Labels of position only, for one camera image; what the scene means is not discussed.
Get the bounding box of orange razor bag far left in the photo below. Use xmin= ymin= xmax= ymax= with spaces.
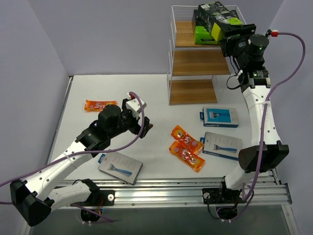
xmin=84 ymin=100 xmax=117 ymax=112

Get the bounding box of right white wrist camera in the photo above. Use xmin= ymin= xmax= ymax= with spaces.
xmin=265 ymin=29 xmax=279 ymax=38

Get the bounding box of orange razor bag lower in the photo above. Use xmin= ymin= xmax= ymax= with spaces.
xmin=169 ymin=141 xmax=205 ymax=172

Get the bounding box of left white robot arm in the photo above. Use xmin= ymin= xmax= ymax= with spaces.
xmin=10 ymin=100 xmax=153 ymax=227

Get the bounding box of orange razor bag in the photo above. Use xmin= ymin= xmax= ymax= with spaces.
xmin=169 ymin=141 xmax=205 ymax=172
xmin=84 ymin=100 xmax=117 ymax=112
xmin=171 ymin=125 xmax=204 ymax=155

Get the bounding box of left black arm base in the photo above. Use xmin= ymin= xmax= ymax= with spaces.
xmin=96 ymin=189 xmax=115 ymax=206

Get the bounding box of aluminium mounting rail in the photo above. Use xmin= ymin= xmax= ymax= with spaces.
xmin=56 ymin=178 xmax=291 ymax=209

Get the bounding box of black green razor pack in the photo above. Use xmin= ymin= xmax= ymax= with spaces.
xmin=192 ymin=9 xmax=218 ymax=45

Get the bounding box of white wire wooden shelf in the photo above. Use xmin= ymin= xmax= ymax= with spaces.
xmin=167 ymin=5 xmax=230 ymax=105

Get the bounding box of grey box blue razor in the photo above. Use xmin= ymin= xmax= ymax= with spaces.
xmin=98 ymin=152 xmax=143 ymax=185
xmin=200 ymin=132 xmax=243 ymax=161

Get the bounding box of blue white razor box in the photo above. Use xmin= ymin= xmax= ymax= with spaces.
xmin=200 ymin=107 xmax=239 ymax=128

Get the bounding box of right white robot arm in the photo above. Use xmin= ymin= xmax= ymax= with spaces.
xmin=217 ymin=24 xmax=289 ymax=202

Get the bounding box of small black green razor box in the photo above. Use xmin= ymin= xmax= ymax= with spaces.
xmin=198 ymin=1 xmax=243 ymax=42

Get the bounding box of orange razor bag upper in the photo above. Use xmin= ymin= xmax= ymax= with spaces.
xmin=171 ymin=125 xmax=204 ymax=155

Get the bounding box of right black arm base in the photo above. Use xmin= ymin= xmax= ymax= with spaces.
xmin=201 ymin=188 xmax=227 ymax=204

